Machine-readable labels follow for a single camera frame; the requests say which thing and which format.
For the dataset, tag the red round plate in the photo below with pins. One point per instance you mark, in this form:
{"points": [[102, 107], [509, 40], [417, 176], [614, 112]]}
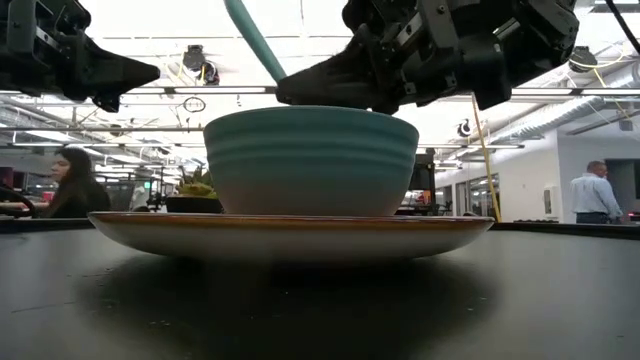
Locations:
{"points": [[290, 237]]}

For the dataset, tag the person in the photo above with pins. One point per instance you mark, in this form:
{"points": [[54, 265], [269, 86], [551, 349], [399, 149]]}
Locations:
{"points": [[594, 195], [80, 190]]}

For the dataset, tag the potted succulent plant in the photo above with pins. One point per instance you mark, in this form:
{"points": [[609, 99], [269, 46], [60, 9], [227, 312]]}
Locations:
{"points": [[195, 194]]}

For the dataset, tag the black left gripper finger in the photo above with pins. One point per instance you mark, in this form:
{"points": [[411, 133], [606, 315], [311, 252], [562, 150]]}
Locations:
{"points": [[115, 70]]}

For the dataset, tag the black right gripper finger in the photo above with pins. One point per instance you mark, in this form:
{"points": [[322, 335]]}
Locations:
{"points": [[340, 80]]}

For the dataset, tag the teal ceramic bowl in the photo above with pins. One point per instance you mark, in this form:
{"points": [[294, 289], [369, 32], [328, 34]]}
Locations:
{"points": [[310, 165]]}

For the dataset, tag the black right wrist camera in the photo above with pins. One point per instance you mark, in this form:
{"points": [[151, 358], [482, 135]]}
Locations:
{"points": [[492, 80]]}

